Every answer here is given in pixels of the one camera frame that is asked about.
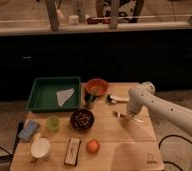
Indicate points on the silver metal fork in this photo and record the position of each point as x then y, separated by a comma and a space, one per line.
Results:
123, 116

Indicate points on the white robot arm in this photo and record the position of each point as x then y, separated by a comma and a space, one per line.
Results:
144, 95

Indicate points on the green plastic cup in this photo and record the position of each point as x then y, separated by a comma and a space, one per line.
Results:
52, 123

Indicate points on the white cup on shelf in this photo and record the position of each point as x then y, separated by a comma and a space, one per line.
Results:
74, 20

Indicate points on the white paper cup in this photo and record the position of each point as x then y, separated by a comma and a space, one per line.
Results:
41, 148

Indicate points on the orange plastic bowl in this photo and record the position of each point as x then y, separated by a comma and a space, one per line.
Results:
96, 86

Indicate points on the white folded paper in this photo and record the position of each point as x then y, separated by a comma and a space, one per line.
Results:
63, 96

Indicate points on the dark bowl with food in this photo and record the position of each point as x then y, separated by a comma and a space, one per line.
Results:
82, 119

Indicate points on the green plastic tray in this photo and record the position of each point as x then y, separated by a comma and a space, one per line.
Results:
43, 96

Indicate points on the orange fruit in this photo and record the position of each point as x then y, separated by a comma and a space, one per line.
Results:
92, 146

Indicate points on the rectangular brown box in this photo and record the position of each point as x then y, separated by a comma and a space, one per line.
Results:
71, 156

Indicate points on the blue sponge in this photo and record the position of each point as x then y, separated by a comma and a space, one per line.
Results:
28, 131

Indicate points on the white handled dish brush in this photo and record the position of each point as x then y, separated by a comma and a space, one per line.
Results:
115, 99

